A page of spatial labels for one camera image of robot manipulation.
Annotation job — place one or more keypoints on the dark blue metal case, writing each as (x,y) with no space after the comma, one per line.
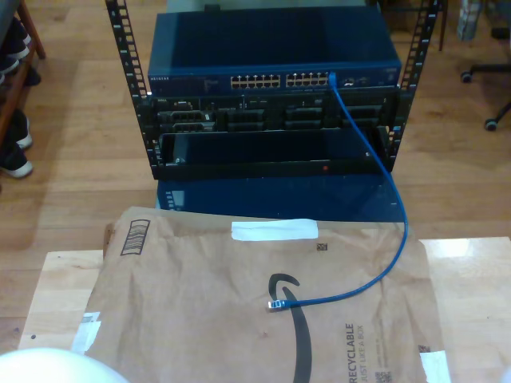
(279,199)

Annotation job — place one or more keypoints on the long white tape strip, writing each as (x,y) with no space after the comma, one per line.
(275,229)

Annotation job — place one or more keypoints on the black rack server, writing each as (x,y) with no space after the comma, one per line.
(247,119)

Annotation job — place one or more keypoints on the brown paper mailer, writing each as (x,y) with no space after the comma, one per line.
(179,319)

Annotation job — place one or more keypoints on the white shipping label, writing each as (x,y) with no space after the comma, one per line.
(85,331)

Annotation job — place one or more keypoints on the dark shoe white sole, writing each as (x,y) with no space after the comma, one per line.
(8,65)
(24,140)
(20,46)
(20,169)

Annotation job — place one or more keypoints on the black chair leg with caster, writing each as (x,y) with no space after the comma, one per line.
(492,124)

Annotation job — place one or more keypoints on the dark table leg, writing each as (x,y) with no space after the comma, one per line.
(442,28)

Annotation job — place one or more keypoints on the plain dark shoe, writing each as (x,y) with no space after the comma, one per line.
(34,76)

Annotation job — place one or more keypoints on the white tape patch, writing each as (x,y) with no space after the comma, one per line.
(437,365)

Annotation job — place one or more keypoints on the wooden shoe rack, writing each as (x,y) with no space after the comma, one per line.
(34,32)

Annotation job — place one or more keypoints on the hanging patterned cloth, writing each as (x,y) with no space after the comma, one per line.
(470,20)

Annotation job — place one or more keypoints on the blue network switch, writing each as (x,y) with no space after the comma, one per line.
(259,40)

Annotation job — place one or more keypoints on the black open rack frame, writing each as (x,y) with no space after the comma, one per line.
(127,52)

